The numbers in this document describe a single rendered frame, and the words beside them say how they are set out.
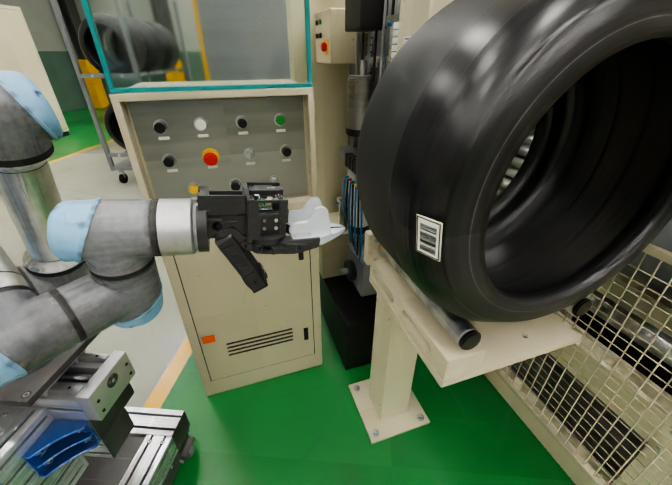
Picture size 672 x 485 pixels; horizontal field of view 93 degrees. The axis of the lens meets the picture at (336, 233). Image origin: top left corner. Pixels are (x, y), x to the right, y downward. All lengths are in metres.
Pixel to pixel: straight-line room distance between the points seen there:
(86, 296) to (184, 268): 0.76
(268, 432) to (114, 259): 1.22
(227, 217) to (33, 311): 0.23
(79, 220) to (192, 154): 0.70
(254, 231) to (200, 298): 0.90
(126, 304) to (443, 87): 0.49
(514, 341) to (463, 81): 0.59
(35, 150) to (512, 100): 0.75
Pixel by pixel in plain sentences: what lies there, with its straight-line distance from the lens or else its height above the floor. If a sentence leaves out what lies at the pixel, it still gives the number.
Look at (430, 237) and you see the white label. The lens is 0.44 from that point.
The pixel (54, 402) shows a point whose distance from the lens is 1.08.
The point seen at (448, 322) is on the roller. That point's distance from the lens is 0.67.
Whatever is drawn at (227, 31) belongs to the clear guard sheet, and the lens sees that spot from 1.06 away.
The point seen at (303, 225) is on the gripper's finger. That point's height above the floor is 1.15.
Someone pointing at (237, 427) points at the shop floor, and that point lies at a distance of 1.61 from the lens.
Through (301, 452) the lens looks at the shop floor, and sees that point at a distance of 1.52.
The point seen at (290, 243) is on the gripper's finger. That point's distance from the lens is 0.44.
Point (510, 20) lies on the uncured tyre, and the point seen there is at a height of 1.39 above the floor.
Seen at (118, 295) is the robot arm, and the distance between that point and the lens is 0.51.
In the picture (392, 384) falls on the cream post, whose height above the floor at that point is 0.24.
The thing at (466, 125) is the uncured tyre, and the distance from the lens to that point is 0.42.
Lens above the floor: 1.36
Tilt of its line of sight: 30 degrees down
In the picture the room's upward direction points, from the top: straight up
